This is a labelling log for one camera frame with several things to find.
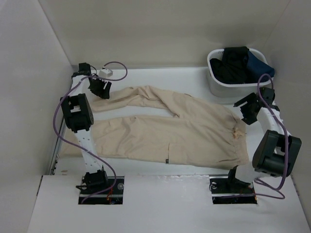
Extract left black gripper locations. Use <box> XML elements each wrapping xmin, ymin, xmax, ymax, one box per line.
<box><xmin>88</xmin><ymin>76</ymin><xmax>111</xmax><ymax>99</ymax></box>

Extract beige trousers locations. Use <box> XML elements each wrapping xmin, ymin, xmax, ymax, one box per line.
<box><xmin>59</xmin><ymin>84</ymin><xmax>251</xmax><ymax>170</ymax></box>

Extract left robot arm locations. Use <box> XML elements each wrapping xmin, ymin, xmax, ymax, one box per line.
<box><xmin>53</xmin><ymin>63</ymin><xmax>117</xmax><ymax>196</ymax></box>

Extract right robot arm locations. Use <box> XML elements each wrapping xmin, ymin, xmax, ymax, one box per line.
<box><xmin>225</xmin><ymin>87</ymin><xmax>302</xmax><ymax>192</ymax></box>

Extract white laundry basket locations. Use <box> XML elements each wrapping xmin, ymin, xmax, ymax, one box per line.
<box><xmin>207</xmin><ymin>48</ymin><xmax>271</xmax><ymax>98</ymax></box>

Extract navy blue garment in basket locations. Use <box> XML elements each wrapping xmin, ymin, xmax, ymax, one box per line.
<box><xmin>243</xmin><ymin>51</ymin><xmax>275</xmax><ymax>83</ymax></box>

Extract black garment in basket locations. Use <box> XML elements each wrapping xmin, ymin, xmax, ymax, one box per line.
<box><xmin>210</xmin><ymin>46</ymin><xmax>249</xmax><ymax>84</ymax></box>

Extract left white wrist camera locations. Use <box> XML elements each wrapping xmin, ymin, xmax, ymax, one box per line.
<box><xmin>98</xmin><ymin>68</ymin><xmax>113</xmax><ymax>79</ymax></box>

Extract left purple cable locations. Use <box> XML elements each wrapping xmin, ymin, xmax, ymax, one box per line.
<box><xmin>52</xmin><ymin>61</ymin><xmax>128</xmax><ymax>204</ymax></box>

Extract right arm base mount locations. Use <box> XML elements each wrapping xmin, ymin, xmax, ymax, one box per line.
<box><xmin>209</xmin><ymin>175</ymin><xmax>257</xmax><ymax>204</ymax></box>

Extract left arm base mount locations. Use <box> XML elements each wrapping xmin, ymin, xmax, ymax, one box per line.
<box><xmin>76</xmin><ymin>176</ymin><xmax>124</xmax><ymax>205</ymax></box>

